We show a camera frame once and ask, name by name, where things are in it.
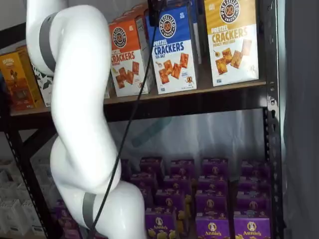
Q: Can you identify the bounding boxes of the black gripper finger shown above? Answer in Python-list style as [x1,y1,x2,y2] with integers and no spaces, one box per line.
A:
[148,0,167,26]

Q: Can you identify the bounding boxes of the blue pretzel crackers box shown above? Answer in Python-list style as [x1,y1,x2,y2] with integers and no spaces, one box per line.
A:
[145,4,198,95]
[165,0,203,66]

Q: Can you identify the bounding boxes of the orange pretzel crackers box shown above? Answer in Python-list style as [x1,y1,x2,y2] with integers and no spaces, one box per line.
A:
[109,15,151,98]
[116,8,150,23]
[124,2,150,12]

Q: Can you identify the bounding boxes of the wooden shelf board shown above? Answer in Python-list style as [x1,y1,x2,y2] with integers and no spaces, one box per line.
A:
[9,80,269,117]

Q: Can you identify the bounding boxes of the yellow pretzel crackers box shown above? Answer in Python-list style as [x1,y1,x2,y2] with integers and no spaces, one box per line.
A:
[203,0,260,87]

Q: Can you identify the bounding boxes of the Simple Mills sweet thins box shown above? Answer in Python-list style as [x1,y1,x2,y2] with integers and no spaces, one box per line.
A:
[30,62,54,108]

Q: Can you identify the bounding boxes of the orange brown snack box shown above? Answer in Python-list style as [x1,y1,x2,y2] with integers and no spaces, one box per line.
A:
[15,45,32,54]
[0,51,45,111]

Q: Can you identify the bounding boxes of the purple Annie's box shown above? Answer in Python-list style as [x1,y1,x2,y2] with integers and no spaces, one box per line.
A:
[233,216,271,239]
[121,159,132,181]
[170,159,195,177]
[140,189,157,209]
[240,160,271,179]
[53,199,75,220]
[195,190,229,215]
[139,156,163,175]
[238,176,271,194]
[201,158,229,177]
[163,175,192,192]
[195,213,230,239]
[58,218,84,239]
[130,173,158,191]
[145,207,177,239]
[235,191,271,219]
[198,175,229,192]
[155,189,185,210]

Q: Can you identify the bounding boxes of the white backdrop sheet teal logo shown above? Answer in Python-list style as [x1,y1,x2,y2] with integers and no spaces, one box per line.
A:
[106,109,266,180]

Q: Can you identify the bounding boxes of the white carton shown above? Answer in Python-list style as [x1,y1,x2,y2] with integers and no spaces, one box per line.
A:
[21,200,43,235]
[0,199,22,237]
[0,181,17,200]

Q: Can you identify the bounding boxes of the black cable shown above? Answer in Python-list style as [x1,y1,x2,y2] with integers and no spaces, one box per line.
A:
[88,23,158,239]

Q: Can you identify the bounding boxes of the black metal shelf frame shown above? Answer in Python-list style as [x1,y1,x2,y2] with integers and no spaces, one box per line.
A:
[0,0,287,239]

